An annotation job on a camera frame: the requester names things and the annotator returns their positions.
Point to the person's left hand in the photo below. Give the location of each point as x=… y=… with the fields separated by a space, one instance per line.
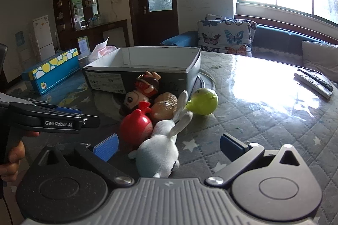
x=13 y=161

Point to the grey cardboard box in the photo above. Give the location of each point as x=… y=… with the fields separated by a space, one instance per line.
x=148 y=74

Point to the dark wooden cabinet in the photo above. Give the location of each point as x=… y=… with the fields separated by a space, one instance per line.
x=66 y=16

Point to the green round toy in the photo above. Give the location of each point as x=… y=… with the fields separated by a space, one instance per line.
x=203 y=102

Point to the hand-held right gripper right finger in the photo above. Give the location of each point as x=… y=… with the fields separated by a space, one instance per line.
x=232 y=145

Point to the white cushion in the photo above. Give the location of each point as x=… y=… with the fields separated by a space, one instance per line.
x=320 y=56

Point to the white plush rabbit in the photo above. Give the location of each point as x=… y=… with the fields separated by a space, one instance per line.
x=158 y=153

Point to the blue dotted tissue box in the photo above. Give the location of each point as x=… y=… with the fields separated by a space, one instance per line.
x=52 y=71

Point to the grey remote control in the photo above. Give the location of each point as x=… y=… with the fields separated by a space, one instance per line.
x=310 y=83

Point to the red round toy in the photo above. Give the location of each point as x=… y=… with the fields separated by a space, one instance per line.
x=136 y=126

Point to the white refrigerator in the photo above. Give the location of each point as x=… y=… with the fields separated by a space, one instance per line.
x=43 y=34

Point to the butterfly print cushion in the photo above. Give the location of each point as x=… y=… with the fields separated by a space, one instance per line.
x=237 y=19
x=224 y=37

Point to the cartoon doll with red hat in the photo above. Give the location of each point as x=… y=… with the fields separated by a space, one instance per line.
x=144 y=87

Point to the pink tissue pack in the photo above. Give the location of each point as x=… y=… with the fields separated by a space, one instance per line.
x=101 y=52

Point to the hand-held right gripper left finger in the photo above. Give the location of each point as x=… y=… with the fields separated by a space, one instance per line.
x=105 y=149

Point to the blue sofa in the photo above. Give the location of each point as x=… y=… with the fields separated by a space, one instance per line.
x=277 y=40

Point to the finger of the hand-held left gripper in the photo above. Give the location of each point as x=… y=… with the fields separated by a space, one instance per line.
x=91 y=121
x=69 y=110

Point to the white carton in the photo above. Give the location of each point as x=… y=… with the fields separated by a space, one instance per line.
x=83 y=45

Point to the black remote control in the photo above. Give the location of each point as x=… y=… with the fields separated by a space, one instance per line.
x=317 y=79

